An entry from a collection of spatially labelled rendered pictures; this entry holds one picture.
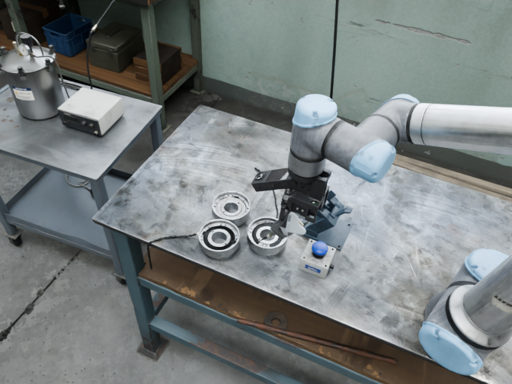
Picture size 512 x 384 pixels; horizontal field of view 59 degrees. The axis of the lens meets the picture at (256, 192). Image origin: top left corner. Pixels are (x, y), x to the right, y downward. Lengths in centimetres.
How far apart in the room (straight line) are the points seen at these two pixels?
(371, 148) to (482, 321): 34
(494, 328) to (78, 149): 137
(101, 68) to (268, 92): 103
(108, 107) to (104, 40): 123
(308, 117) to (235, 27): 207
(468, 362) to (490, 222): 61
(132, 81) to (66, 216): 103
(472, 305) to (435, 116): 33
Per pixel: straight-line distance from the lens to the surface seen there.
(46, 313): 214
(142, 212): 128
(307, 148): 85
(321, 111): 81
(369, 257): 123
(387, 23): 253
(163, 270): 146
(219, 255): 114
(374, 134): 82
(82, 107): 177
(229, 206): 126
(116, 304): 208
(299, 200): 94
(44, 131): 183
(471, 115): 83
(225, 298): 140
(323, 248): 112
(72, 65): 308
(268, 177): 98
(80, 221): 211
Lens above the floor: 175
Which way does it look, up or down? 46 degrees down
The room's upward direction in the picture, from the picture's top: 4 degrees clockwise
